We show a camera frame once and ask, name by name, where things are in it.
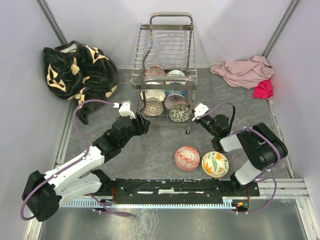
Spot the blue triangle patterned bowl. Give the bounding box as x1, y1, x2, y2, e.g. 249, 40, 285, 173
163, 82, 187, 97

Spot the red diamond patterned bowl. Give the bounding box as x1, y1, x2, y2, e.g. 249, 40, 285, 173
174, 146, 200, 171

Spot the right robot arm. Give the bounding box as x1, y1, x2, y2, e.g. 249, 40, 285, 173
194, 114, 288, 196

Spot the aluminium frame rail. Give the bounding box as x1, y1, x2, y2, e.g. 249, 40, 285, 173
29, 169, 310, 225

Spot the black and cream blanket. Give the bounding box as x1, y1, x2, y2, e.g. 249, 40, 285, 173
43, 40, 119, 125

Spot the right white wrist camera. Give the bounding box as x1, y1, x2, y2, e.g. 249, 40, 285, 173
191, 102, 209, 122

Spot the light blue cable duct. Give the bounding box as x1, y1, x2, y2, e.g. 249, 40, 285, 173
62, 193, 247, 209

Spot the stainless steel dish rack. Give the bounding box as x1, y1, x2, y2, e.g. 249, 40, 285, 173
131, 12, 198, 134

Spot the black leaf patterned bowl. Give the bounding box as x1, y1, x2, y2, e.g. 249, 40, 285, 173
169, 103, 190, 123

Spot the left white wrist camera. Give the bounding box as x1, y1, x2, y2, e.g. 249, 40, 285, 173
113, 100, 136, 119

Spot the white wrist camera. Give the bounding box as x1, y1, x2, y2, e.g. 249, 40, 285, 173
191, 102, 209, 122
113, 100, 136, 119

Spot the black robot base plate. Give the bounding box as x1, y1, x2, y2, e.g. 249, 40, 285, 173
93, 178, 260, 200

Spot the white scalloped bowl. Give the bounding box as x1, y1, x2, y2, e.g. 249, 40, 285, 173
139, 89, 166, 102

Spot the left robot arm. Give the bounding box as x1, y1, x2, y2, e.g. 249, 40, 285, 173
20, 112, 151, 222

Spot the dusty pink cloth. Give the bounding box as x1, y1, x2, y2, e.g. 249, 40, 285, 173
210, 55, 275, 90

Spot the magenta cloth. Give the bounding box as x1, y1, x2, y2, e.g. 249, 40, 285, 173
253, 79, 274, 100

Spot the plain white bowl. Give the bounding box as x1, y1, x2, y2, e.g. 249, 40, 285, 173
164, 69, 186, 85

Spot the brown cross patterned bowl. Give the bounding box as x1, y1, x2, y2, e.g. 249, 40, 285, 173
143, 97, 164, 117

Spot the yellow floral bowl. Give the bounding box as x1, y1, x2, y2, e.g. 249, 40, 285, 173
201, 151, 230, 178

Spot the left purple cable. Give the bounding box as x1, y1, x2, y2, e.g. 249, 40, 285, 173
19, 99, 133, 221

